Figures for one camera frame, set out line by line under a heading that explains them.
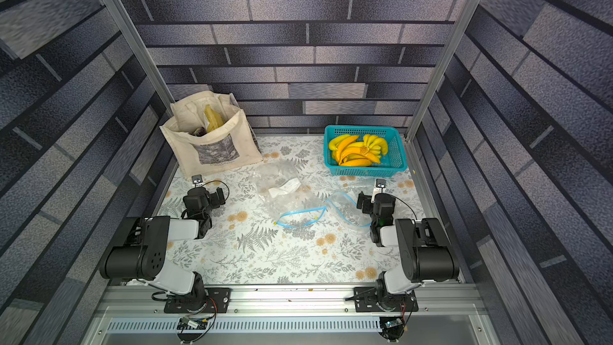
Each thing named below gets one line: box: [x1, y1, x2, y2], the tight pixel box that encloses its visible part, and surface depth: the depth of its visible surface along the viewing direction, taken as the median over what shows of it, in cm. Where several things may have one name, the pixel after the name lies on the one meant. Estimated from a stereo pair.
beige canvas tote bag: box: [158, 91, 264, 179], surface depth 97 cm
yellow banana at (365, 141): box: [361, 134, 375, 150], surface depth 104 cm
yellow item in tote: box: [204, 104, 225, 133], surface depth 97 cm
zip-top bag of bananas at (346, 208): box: [324, 191, 373, 228], surface depth 94 cm
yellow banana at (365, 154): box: [347, 147, 381, 164], surface depth 105 cm
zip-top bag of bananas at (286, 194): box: [250, 159, 327, 228], surface depth 98 cm
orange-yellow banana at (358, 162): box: [339, 158, 373, 167], surface depth 102 cm
